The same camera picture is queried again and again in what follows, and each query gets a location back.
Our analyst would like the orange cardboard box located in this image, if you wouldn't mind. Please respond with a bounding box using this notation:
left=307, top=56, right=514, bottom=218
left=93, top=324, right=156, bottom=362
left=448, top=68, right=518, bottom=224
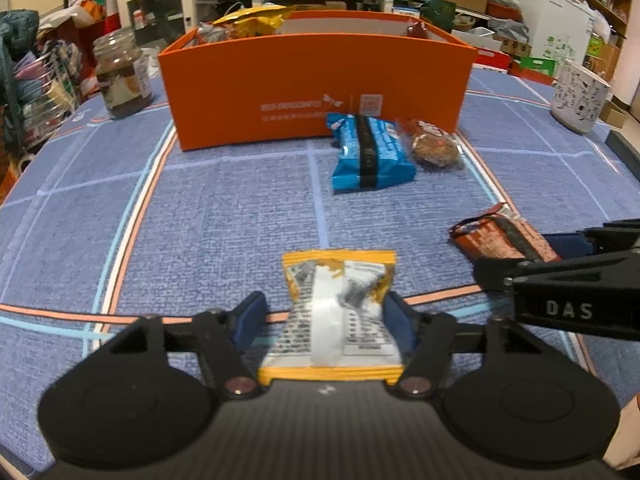
left=158, top=9, right=478, bottom=152

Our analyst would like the blue snack packet black band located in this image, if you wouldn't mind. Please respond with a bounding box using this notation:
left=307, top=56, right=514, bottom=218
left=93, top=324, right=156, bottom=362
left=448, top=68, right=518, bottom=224
left=326, top=112, right=417, bottom=192

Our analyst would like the white appliance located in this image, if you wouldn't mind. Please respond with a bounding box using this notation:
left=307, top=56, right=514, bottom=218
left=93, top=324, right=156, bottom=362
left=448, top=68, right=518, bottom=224
left=500, top=0, right=597, bottom=63

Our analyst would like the teal jacket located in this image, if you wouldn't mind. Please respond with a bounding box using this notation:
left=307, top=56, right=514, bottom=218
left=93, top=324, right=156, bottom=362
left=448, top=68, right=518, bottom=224
left=0, top=9, right=41, bottom=63

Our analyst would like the green white box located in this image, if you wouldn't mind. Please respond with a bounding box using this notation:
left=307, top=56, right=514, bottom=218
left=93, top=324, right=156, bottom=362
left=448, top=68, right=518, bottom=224
left=520, top=56, right=559, bottom=79

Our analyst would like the red plastic crate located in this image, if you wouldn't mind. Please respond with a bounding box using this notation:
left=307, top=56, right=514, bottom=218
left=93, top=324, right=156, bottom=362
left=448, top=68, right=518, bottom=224
left=470, top=45, right=514, bottom=72

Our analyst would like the clear wrapped cookie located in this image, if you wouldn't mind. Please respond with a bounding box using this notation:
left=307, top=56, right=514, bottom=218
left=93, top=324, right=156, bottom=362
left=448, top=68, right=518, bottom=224
left=397, top=119, right=465, bottom=171

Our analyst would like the yellow white snack packet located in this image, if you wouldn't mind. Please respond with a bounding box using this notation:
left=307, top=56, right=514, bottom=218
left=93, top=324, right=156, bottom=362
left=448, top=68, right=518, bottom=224
left=257, top=250, right=406, bottom=386

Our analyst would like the glass jar with brown spread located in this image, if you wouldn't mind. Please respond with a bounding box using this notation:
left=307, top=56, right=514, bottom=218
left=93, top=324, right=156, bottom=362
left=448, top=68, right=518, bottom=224
left=93, top=27, right=154, bottom=120

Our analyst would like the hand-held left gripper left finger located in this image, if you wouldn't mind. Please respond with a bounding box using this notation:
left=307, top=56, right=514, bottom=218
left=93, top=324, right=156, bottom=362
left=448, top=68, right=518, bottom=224
left=105, top=291, right=267, bottom=398

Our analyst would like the blue plaid tablecloth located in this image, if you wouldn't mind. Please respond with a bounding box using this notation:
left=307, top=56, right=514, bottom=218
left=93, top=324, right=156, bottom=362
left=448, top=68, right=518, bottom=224
left=0, top=66, right=640, bottom=476

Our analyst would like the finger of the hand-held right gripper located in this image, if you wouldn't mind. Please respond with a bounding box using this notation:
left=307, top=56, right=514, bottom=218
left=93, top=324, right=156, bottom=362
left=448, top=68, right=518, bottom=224
left=472, top=250, right=640, bottom=292
left=544, top=219, right=640, bottom=262

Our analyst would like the dark green box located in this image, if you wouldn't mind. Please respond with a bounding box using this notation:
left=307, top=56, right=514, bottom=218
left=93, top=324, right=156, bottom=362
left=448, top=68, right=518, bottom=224
left=422, top=0, right=457, bottom=32

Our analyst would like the wooden bookshelf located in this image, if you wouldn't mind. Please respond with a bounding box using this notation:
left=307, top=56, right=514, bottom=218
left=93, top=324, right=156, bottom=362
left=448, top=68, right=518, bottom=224
left=564, top=0, right=640, bottom=68

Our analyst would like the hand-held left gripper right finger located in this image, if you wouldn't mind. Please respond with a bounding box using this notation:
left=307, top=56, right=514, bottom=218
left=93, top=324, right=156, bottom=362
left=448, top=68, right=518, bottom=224
left=385, top=292, right=546, bottom=401

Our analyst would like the yellow snack bag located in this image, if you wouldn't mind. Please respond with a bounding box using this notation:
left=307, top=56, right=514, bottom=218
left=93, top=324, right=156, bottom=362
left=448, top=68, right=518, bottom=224
left=212, top=5, right=297, bottom=39

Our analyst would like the wire rack with clothes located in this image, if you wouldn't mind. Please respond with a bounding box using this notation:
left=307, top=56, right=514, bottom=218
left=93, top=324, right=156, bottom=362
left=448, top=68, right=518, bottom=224
left=14, top=39, right=83, bottom=148

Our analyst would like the red orange snack packet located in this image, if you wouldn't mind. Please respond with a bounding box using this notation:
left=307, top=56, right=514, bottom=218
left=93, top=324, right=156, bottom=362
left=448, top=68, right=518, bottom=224
left=448, top=203, right=563, bottom=264

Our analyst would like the white glass door cabinet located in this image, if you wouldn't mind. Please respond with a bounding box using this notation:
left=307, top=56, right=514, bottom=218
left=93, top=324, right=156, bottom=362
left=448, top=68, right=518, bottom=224
left=116, top=0, right=197, bottom=47

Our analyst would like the white patterned mug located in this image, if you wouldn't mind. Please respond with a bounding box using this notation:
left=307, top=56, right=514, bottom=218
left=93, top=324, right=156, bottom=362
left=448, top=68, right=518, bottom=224
left=550, top=59, right=612, bottom=134

